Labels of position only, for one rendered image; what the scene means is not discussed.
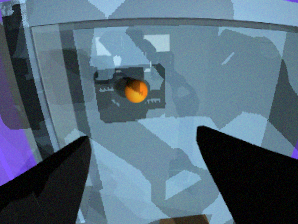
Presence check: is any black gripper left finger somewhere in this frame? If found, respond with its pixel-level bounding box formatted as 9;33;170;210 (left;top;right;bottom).
0;136;92;224

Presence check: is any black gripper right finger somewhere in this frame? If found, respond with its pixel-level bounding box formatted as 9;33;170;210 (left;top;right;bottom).
196;125;298;224

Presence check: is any clear l-shaped low wall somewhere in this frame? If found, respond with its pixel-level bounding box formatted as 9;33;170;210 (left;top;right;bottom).
31;18;298;216

